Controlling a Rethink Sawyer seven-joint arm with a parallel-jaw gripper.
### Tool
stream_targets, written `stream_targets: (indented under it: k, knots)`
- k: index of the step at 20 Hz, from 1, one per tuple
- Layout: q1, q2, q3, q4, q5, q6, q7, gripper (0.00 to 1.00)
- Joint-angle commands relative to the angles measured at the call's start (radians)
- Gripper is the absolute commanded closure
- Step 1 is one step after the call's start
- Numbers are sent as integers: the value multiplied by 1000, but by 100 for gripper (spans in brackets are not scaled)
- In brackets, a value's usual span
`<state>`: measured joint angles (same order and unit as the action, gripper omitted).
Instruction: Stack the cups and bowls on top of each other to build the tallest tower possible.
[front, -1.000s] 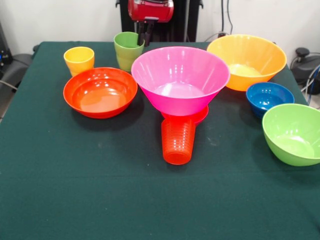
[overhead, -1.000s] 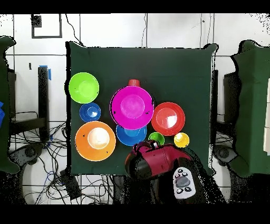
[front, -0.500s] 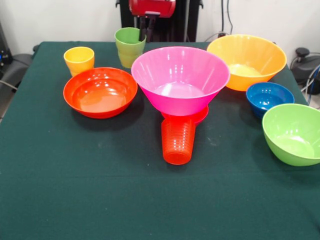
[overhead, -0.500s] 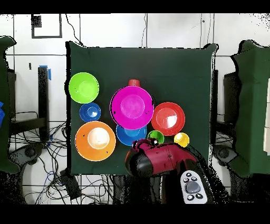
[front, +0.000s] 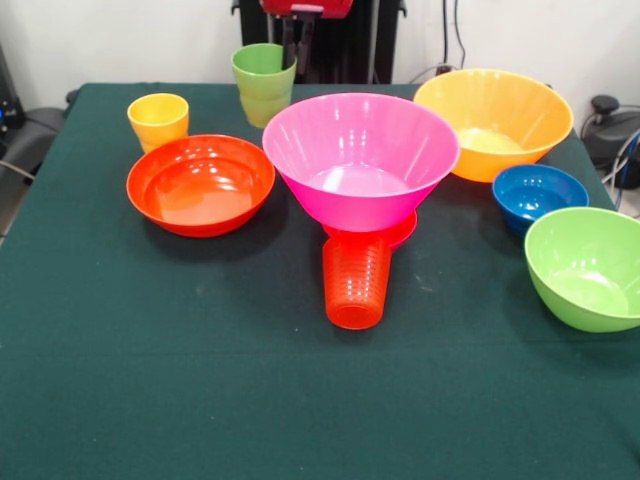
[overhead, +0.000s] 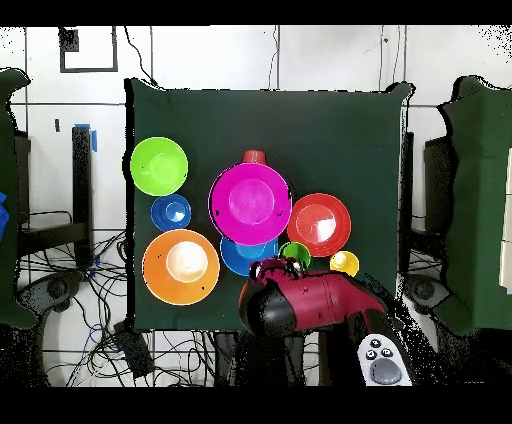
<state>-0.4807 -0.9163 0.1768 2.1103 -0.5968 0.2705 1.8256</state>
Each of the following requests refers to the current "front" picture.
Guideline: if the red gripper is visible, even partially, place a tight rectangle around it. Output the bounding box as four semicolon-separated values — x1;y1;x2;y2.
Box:
259;0;355;77

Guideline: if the green cup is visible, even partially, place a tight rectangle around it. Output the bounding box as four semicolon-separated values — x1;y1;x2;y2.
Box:
230;43;298;130

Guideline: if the large pink bowl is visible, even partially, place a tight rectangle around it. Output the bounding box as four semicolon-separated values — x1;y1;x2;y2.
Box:
261;92;462;234

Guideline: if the small magenta bowl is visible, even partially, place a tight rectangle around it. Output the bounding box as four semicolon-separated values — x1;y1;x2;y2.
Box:
321;209;419;251

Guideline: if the large orange bowl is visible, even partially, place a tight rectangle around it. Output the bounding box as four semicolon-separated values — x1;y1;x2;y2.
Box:
413;68;575;183

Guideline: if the orange-red ribbed cup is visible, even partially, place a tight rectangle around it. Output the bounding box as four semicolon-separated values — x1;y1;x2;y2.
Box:
322;234;393;331

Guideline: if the yellow cup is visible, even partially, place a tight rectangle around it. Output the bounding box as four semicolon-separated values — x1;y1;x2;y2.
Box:
126;92;190;154

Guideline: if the red shallow bowl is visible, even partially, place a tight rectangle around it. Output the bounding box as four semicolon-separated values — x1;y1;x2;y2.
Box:
125;134;277;239

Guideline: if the small dark blue bowl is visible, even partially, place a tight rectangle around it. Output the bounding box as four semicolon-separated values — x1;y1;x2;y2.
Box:
491;163;590;237

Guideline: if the black equipment box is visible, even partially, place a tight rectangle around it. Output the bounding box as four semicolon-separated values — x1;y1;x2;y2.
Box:
0;42;26;146

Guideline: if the dark green tablecloth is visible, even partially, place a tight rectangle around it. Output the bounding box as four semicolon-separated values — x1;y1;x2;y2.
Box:
0;82;640;480

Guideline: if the light green bowl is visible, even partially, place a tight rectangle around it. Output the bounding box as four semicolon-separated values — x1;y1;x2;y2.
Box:
523;206;640;334

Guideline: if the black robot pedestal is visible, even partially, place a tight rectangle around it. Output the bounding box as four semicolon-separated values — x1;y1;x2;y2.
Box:
232;0;409;85

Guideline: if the black wall cable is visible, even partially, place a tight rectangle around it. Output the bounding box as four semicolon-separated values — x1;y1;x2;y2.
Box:
441;0;468;75

